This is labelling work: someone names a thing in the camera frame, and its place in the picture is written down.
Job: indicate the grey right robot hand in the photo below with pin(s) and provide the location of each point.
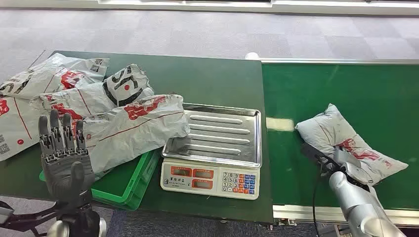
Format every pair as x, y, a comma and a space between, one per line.
352, 166

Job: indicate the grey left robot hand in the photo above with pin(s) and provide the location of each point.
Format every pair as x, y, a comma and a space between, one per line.
65, 173

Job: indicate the grey pillow-shaped courier package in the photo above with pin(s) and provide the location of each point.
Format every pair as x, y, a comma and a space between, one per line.
330, 127

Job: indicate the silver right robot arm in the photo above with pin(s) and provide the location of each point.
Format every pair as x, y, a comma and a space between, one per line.
360, 206

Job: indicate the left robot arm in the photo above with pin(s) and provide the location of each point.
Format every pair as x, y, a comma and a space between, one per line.
82, 224

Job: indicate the large grey package red line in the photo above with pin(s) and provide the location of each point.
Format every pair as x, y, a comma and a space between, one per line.
16, 124

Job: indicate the crumpled grey red-print package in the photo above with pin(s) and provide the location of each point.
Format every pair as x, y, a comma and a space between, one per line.
78, 101

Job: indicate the green conveyor belt machine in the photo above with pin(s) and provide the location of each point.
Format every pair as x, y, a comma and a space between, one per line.
343, 85

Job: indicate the white label on belt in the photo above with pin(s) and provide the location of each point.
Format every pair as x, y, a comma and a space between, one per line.
280, 124

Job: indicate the long grey red-print package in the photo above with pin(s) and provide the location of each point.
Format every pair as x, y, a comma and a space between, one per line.
137, 130

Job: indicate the flat grey package with QR codes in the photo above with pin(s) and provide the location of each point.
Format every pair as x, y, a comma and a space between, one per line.
49, 75

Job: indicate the grey package with black print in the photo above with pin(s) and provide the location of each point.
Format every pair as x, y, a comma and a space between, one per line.
126, 86

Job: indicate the green plastic crate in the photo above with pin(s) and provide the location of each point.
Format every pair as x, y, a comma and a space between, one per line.
131, 183

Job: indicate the white electronic scale body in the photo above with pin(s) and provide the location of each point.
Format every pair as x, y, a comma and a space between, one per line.
209, 180

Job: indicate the dark green table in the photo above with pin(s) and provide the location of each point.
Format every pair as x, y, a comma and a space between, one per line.
203, 81

